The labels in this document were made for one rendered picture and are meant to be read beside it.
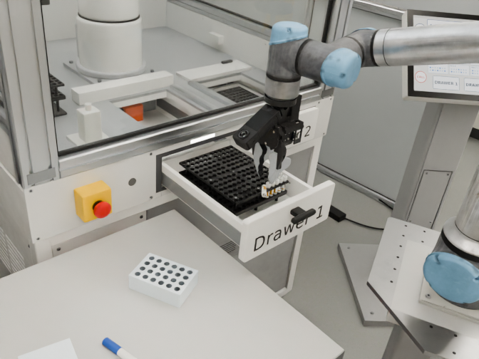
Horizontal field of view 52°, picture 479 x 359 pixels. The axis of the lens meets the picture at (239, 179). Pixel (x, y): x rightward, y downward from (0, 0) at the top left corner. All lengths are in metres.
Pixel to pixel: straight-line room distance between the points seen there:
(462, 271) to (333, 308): 1.28
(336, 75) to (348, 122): 1.97
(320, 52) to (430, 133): 1.08
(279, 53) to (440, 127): 1.08
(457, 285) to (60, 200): 0.83
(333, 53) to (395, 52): 0.13
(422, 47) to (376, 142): 1.88
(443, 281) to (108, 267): 0.70
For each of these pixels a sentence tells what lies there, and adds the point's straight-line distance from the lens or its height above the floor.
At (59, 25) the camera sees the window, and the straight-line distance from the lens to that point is 1.04.
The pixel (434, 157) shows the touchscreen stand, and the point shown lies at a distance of 2.06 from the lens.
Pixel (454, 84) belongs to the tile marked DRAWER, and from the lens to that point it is 1.85.
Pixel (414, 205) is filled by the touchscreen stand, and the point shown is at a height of 0.45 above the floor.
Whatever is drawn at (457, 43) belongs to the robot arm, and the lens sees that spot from 1.01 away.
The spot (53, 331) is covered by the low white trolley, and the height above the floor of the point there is 0.76.
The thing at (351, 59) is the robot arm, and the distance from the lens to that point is 0.98.
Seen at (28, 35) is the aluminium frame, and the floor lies 1.26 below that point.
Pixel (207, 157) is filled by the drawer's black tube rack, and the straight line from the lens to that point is 1.31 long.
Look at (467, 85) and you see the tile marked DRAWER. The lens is 1.88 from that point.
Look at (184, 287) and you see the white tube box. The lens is 1.06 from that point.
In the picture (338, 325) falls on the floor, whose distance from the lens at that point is 2.17.
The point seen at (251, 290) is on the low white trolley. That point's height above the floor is 0.76.
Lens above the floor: 1.54
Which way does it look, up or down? 32 degrees down
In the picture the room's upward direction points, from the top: 6 degrees clockwise
